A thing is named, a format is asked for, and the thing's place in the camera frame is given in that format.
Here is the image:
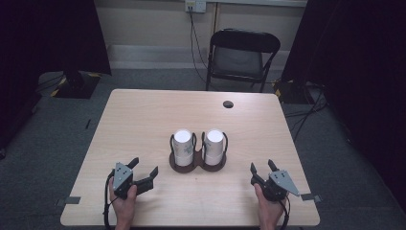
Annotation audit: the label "black stand base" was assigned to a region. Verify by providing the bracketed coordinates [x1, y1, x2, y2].
[50, 70, 102, 100]
[273, 79, 317, 105]

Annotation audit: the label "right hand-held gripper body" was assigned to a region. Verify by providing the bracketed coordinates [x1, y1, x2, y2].
[250, 170, 301, 202]

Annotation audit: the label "grey tape piece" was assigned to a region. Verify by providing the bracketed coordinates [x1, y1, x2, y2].
[54, 195, 82, 207]
[300, 193, 323, 203]

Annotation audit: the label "person's left hand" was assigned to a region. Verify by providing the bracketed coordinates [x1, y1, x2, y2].
[107, 177, 139, 224]

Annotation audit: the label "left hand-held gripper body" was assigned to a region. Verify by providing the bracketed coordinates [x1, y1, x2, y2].
[112, 161, 139, 201]

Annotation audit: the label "stack of white paper cups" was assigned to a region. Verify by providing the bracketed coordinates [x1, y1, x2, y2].
[204, 127, 225, 167]
[172, 127, 195, 168]

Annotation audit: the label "black floor cables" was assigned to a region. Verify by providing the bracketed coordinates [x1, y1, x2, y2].
[282, 83, 330, 143]

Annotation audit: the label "person's right hand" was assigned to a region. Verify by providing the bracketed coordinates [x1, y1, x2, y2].
[254, 184, 290, 226]

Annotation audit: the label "black folding chair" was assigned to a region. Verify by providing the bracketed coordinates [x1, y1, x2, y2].
[205, 28, 282, 94]

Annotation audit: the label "black curtain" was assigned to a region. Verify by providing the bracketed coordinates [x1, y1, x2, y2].
[281, 0, 406, 205]
[0, 0, 112, 161]

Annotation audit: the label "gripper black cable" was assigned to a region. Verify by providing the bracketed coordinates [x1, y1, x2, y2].
[101, 171, 120, 230]
[278, 195, 291, 230]

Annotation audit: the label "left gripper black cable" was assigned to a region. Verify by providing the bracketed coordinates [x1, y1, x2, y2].
[101, 171, 120, 230]

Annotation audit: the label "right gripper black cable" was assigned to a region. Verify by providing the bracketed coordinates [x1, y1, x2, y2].
[278, 195, 291, 230]

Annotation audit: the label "white wall socket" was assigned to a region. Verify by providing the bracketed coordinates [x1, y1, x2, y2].
[184, 0, 208, 14]

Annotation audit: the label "black wall socket cable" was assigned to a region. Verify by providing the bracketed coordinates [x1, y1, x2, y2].
[189, 9, 209, 84]

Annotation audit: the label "dark brown double cup holder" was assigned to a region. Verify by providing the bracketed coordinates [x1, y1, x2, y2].
[168, 130, 230, 174]

